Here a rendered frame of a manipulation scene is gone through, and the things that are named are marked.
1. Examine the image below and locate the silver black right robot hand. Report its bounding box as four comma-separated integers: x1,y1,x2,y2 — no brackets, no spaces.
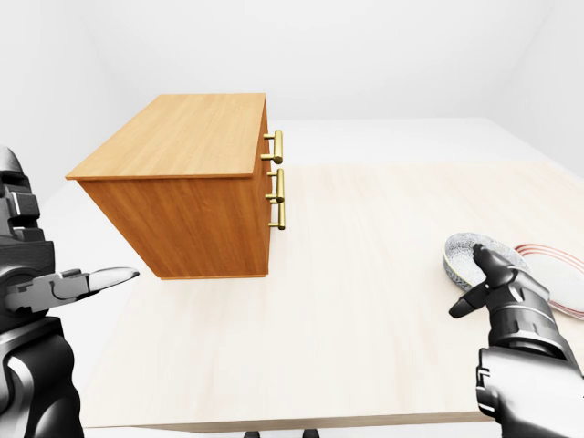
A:
448,243,568,355

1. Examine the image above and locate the wooden cabinet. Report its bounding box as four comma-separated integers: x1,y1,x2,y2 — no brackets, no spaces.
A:
65,93,272,281

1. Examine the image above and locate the brass drawer handle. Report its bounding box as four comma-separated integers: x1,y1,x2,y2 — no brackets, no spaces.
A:
260,130,285,166
265,168,286,204
266,200,287,232

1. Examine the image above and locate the white plate with red rings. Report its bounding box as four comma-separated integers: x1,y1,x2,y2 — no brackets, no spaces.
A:
514,245,584,321

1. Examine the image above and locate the black white patterned bowl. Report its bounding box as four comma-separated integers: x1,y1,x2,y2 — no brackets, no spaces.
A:
442,232,533,294

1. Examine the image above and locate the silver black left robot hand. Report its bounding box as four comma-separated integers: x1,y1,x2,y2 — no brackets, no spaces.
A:
0,145,141,320

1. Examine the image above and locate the wooden cabinet drawer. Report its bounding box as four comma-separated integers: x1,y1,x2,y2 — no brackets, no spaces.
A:
253,99,270,175
259,204,272,275
254,171,271,209

